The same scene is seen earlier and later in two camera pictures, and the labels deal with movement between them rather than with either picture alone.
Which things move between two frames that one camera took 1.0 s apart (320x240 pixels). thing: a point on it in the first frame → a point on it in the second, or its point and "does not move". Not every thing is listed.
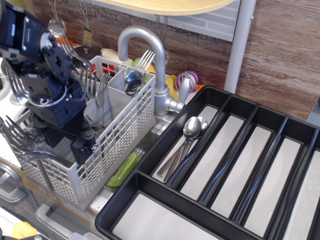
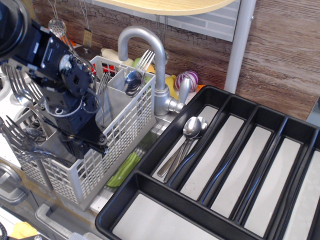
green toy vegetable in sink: x=132 y=161 does not move
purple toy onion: x=193 y=79 does not move
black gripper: x=79 y=133 → x=81 y=134
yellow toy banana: x=170 y=81 does not move
